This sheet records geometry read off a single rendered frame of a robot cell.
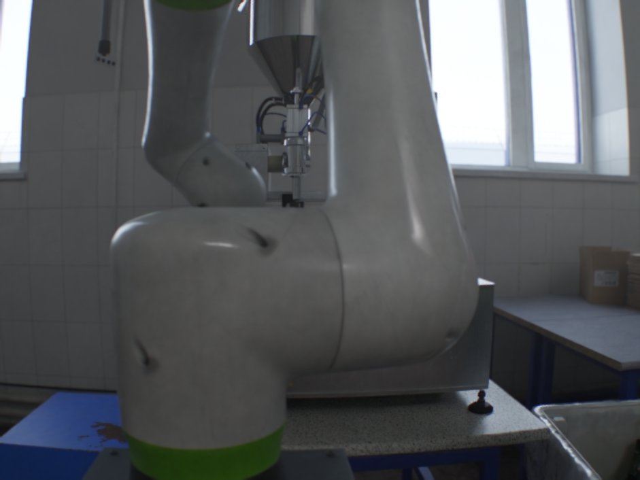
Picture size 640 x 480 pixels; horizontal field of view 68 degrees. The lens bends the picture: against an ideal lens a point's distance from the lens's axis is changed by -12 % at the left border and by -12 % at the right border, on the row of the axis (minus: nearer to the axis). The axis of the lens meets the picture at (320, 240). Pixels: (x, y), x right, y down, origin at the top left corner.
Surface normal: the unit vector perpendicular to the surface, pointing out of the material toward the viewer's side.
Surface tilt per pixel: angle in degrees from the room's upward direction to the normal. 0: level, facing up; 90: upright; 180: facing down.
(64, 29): 90
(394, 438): 0
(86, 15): 90
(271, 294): 87
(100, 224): 90
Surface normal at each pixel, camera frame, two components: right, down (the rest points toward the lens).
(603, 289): -0.27, 0.04
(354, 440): 0.00, -1.00
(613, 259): -0.25, 0.34
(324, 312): 0.29, 0.10
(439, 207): 0.47, -0.33
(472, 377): 0.07, 0.05
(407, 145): 0.17, -0.27
